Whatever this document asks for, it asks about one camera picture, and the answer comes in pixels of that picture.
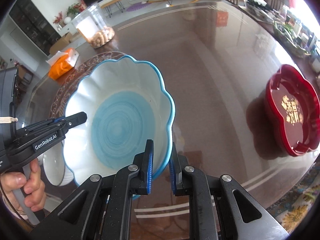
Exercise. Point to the cardboard box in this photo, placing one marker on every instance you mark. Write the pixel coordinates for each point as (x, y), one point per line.
(62, 43)

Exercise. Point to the brown side table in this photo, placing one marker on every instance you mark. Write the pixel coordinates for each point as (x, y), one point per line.
(301, 34)

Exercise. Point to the red flower vase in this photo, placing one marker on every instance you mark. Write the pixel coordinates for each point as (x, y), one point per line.
(58, 21)

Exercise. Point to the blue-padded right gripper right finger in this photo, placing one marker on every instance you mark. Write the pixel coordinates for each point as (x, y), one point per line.
(220, 208)

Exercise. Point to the purple floor mat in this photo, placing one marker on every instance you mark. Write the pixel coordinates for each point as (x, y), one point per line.
(137, 6)

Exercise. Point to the tray of dark items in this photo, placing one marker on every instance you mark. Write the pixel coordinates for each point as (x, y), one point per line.
(260, 9)

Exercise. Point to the floral sofa cover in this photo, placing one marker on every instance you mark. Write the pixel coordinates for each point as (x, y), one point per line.
(292, 207)

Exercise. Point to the blue-rimmed scalloped white bowl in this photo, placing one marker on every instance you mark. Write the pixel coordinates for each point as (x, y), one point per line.
(126, 103)

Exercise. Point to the small wooden bench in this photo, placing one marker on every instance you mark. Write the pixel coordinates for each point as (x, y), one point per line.
(107, 6)

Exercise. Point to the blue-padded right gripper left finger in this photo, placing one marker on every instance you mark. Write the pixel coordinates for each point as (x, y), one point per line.
(100, 208)

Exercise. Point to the person's left hand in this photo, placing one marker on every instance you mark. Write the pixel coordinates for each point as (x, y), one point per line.
(23, 195)

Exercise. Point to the glass bowl of snacks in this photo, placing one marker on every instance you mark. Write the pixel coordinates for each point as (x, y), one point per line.
(287, 40)

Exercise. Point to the large red flower plate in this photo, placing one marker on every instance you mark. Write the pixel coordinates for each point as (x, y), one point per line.
(292, 105)

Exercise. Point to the orange tissue pack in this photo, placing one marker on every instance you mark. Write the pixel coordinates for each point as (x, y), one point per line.
(62, 62)

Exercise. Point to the clear plastic snack jar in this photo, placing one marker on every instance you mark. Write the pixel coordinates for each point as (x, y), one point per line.
(92, 25)

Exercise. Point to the white ribbed round bowl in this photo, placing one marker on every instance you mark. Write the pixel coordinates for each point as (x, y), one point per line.
(55, 168)

